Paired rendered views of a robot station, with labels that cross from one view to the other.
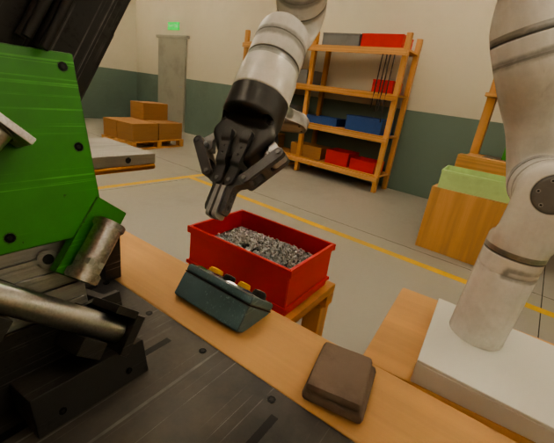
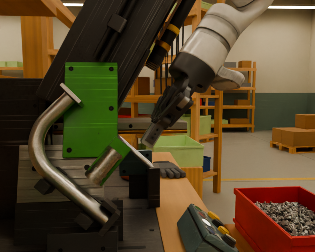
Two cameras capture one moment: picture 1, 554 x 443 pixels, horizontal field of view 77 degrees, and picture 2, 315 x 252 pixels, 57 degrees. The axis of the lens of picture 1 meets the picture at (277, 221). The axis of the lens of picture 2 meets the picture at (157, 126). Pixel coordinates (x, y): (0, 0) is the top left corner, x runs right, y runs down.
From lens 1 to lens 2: 0.33 m
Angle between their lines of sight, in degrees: 53
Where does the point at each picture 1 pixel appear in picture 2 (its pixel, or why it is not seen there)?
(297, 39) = (221, 17)
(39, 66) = (100, 70)
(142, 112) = (304, 122)
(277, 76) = (196, 46)
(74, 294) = (97, 192)
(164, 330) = (149, 241)
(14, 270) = (71, 168)
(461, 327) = not seen: outside the picture
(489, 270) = not seen: outside the picture
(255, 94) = (178, 60)
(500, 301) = not seen: outside the picture
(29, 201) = (81, 134)
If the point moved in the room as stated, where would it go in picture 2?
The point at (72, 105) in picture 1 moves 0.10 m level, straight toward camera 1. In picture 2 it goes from (112, 87) to (86, 86)
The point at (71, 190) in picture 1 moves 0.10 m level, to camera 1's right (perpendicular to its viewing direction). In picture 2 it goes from (103, 131) to (128, 136)
